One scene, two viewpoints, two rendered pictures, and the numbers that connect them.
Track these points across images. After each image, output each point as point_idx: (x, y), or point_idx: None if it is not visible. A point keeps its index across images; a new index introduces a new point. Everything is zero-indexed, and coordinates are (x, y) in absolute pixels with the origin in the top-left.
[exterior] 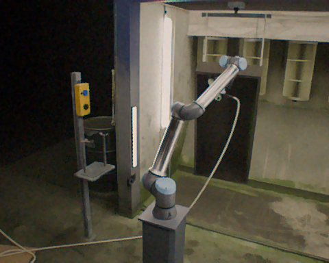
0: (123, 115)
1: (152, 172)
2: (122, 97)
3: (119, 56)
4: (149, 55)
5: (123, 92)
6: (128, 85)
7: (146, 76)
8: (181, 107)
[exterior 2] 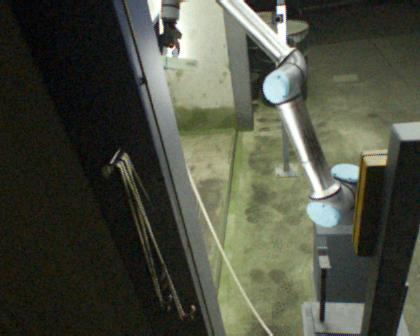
0: (197, 250)
1: (340, 184)
2: (186, 206)
3: (146, 69)
4: (12, 70)
5: (183, 187)
6: (181, 153)
7: (69, 140)
8: (299, 70)
